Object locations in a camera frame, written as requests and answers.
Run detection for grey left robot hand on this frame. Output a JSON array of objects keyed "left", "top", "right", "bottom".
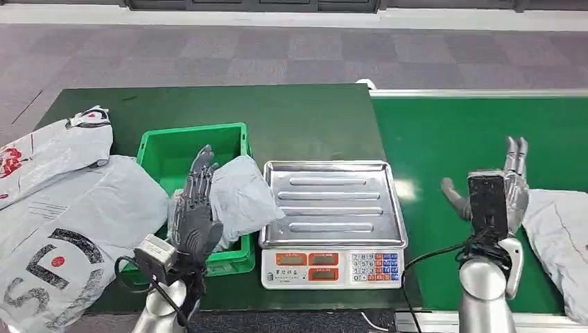
[{"left": 170, "top": 144, "right": 225, "bottom": 273}]

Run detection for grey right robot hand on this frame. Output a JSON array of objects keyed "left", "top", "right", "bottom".
[{"left": 440, "top": 135, "right": 530, "bottom": 238}]

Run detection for small grey parcel bag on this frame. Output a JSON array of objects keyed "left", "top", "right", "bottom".
[{"left": 167, "top": 155, "right": 286, "bottom": 253}]

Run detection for plain grey parcel bag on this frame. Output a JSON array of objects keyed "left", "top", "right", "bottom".
[{"left": 521, "top": 188, "right": 588, "bottom": 323}]

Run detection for green plastic crate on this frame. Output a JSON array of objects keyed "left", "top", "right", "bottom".
[{"left": 121, "top": 122, "right": 257, "bottom": 286}]

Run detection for green conveyor belt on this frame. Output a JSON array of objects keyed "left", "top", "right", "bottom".
[{"left": 370, "top": 88, "right": 588, "bottom": 333}]

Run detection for large grey parcel black letters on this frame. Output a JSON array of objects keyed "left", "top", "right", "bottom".
[{"left": 0, "top": 155, "right": 171, "bottom": 333}]

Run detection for steel scale tray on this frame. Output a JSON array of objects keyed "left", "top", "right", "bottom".
[{"left": 258, "top": 160, "right": 409, "bottom": 250}]

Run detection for white electronic scale body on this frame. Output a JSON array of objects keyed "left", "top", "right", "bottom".
[{"left": 260, "top": 247, "right": 405, "bottom": 291}]

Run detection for grey parcel with red print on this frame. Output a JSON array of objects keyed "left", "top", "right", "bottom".
[{"left": 0, "top": 105, "right": 114, "bottom": 211}]

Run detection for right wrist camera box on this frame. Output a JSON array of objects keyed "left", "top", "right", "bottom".
[{"left": 467, "top": 169, "right": 510, "bottom": 241}]

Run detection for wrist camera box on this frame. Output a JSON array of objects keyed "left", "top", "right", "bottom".
[
  {"left": 133, "top": 234, "right": 179, "bottom": 286},
  {"left": 467, "top": 169, "right": 510, "bottom": 241}
]

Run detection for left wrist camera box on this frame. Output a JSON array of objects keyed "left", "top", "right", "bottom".
[{"left": 133, "top": 234, "right": 179, "bottom": 286}]

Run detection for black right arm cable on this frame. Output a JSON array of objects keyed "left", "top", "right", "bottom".
[{"left": 399, "top": 232, "right": 513, "bottom": 333}]

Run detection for thin white cable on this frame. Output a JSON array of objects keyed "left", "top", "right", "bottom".
[{"left": 360, "top": 311, "right": 392, "bottom": 333}]

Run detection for dark window frame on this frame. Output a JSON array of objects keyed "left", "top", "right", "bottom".
[{"left": 123, "top": 0, "right": 382, "bottom": 13}]

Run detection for white wall base strip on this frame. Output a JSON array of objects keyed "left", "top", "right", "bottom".
[{"left": 0, "top": 3, "right": 588, "bottom": 32}]

